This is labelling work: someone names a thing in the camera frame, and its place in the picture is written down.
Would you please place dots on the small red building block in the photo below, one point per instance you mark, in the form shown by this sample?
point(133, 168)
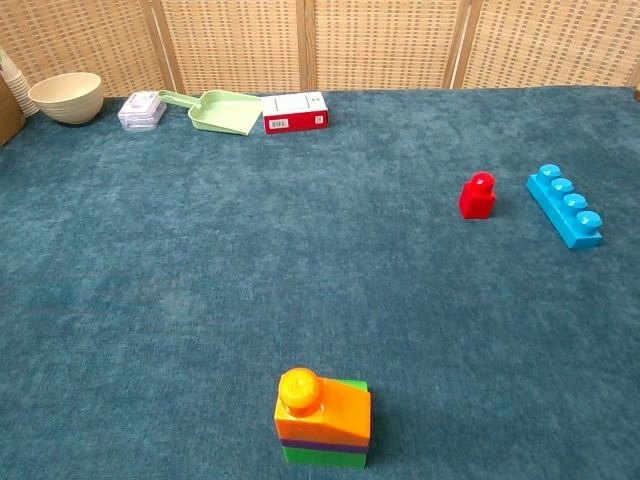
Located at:
point(475, 200)

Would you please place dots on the red and white carton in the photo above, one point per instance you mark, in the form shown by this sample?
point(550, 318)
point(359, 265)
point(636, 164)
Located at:
point(295, 117)

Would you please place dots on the light green plastic dustpan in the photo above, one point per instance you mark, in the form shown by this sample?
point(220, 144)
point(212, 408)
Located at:
point(225, 114)

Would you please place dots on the orange sloped building block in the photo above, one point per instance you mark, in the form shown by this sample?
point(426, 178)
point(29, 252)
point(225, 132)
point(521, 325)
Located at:
point(340, 415)

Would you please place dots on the thin purple building block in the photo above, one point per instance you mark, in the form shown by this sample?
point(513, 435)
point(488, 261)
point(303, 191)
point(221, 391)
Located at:
point(325, 445)

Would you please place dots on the wicker folding screen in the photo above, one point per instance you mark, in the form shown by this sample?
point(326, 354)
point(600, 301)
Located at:
point(385, 45)

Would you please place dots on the clear plastic lidded box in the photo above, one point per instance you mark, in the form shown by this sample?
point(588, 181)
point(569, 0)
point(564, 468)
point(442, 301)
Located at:
point(141, 114)

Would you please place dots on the long blue building block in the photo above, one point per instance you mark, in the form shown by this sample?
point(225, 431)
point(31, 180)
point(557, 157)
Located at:
point(560, 210)

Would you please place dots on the beige ribbed bowl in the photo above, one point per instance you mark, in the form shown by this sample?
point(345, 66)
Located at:
point(65, 102)

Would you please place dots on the brown cardboard box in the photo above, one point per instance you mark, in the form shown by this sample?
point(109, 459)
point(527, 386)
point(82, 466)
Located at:
point(9, 117)

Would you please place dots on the stack of paper cups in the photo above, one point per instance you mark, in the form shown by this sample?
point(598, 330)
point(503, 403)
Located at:
point(20, 87)

